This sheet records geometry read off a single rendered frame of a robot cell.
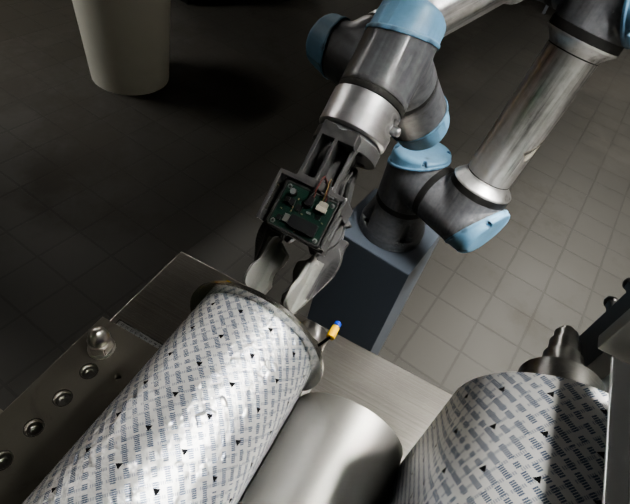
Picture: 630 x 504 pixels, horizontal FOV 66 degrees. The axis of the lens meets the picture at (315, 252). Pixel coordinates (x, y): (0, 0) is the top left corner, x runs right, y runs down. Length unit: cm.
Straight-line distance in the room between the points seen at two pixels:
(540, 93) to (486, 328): 155
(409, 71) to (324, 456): 37
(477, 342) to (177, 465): 194
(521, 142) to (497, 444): 64
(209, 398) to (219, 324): 7
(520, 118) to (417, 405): 51
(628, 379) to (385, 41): 35
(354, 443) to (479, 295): 198
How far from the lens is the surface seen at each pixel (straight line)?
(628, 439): 32
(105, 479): 37
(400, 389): 90
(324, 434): 47
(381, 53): 51
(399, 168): 98
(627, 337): 36
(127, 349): 74
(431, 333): 216
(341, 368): 89
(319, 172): 45
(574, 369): 43
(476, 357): 219
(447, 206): 94
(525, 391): 35
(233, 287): 43
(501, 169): 91
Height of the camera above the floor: 166
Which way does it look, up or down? 47 degrees down
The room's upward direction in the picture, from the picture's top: 15 degrees clockwise
